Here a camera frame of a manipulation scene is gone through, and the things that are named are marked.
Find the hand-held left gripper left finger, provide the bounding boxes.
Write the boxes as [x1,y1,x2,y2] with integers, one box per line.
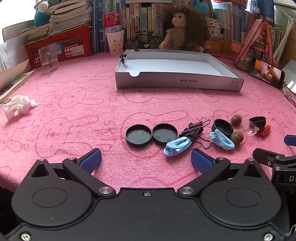
[30,148,116,198]

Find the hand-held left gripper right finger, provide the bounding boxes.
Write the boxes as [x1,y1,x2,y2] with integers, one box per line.
[177,148,265,197]

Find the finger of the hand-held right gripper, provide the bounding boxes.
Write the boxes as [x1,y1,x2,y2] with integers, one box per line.
[284,134,296,147]
[253,148,296,167]

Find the light blue plastic clip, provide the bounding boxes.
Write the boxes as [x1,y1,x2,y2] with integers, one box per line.
[164,137,193,156]
[209,129,236,151]

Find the clear suction cup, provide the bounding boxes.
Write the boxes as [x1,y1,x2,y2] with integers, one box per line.
[245,123,259,137]

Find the brown acorn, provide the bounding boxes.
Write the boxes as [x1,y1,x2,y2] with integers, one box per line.
[230,131,244,145]
[231,115,243,127]

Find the small black bottle cap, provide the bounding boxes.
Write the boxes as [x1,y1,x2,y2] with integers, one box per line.
[249,116,266,128]

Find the black round lid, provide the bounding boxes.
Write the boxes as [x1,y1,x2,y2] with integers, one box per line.
[211,119,234,138]
[125,124,152,147]
[152,123,178,146]

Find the white cardboard box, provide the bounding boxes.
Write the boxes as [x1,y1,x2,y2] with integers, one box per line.
[115,49,245,92]

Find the pink bunny print cloth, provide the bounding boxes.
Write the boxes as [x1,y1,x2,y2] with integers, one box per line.
[0,50,296,193]

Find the black smartphone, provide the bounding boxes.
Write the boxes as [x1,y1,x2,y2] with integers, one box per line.
[249,58,285,89]

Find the crumpled white tissue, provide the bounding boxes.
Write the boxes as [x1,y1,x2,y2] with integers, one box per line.
[3,95,38,121]

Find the pink toy house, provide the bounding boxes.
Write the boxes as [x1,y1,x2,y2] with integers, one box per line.
[231,19,280,71]

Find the clear glass mug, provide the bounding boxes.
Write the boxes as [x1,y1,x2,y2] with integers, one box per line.
[38,45,59,75]

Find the open book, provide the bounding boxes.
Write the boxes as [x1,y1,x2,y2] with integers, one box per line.
[0,59,36,103]

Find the wooden drawer unit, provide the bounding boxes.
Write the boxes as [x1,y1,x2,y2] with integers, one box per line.
[205,37,245,56]

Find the large red plastic basket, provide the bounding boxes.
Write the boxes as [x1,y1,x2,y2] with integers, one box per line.
[24,25,93,67]

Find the white cat print paper cup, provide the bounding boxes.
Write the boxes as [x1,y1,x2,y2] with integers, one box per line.
[105,30,125,55]

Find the black miniature bicycle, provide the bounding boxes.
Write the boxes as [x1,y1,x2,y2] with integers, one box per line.
[125,30,163,50]

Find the brown-haired doll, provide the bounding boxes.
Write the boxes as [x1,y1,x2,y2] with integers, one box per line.
[158,5,210,52]

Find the blue carton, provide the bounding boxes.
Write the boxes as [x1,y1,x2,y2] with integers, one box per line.
[248,0,275,26]

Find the white pencil print carton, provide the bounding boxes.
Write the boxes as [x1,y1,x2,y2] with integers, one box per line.
[206,19,221,39]

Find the white paper sheets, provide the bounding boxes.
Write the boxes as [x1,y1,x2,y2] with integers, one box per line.
[0,35,30,70]

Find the red beer can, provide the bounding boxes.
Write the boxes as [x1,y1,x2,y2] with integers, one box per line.
[104,12,122,33]

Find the stack of lying books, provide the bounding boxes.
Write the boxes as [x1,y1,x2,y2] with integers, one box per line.
[22,0,93,39]

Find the white grid board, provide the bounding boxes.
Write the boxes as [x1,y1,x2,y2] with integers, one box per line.
[2,20,35,43]

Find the blue and white plush toy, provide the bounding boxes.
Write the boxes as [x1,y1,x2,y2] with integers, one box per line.
[34,0,50,26]

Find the metal lanyard clasp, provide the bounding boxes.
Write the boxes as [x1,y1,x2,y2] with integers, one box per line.
[281,83,296,107]

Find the white plastic frame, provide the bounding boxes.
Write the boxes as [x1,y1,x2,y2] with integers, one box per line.
[273,9,296,63]

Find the string of beads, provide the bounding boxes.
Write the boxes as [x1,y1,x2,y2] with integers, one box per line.
[20,26,38,35]

